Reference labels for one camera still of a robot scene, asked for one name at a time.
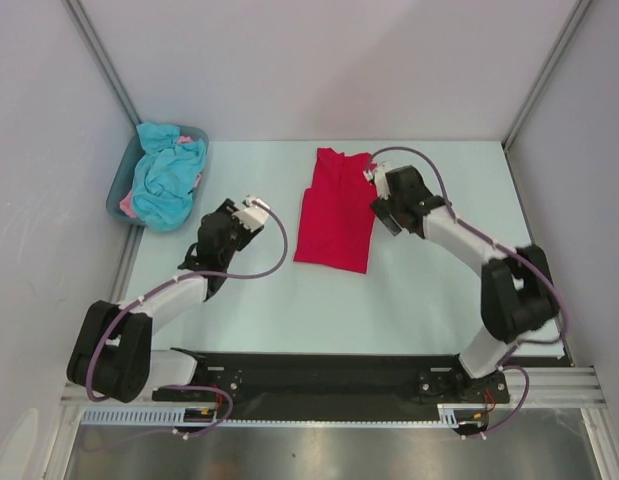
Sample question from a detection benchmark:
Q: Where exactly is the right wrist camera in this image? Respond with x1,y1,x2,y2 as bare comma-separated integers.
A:
363,160,391,199

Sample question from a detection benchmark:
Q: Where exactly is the grey plastic bin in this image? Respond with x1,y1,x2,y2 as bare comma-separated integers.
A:
106,122,209,233

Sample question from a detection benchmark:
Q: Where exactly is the cyan t shirt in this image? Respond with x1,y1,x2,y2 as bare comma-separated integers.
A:
131,121,212,234

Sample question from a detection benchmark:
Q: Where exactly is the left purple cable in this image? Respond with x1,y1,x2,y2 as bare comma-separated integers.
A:
83,199,291,454

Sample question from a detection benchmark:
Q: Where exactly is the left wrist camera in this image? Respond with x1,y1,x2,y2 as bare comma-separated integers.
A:
232,195,270,232

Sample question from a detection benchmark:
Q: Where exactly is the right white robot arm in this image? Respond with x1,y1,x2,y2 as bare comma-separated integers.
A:
364,165,560,401

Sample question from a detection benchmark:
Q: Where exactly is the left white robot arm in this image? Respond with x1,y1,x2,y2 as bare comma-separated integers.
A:
66,197,269,403

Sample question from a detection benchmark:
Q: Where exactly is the aluminium frame rail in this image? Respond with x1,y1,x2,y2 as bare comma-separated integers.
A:
60,367,607,409

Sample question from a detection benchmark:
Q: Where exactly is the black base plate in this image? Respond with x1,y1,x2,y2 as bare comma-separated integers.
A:
151,351,512,422

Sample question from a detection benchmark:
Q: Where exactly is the red t shirt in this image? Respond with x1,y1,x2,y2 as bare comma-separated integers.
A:
294,147,377,274

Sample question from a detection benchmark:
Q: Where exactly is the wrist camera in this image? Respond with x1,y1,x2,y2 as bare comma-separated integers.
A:
232,195,270,232
363,160,391,199

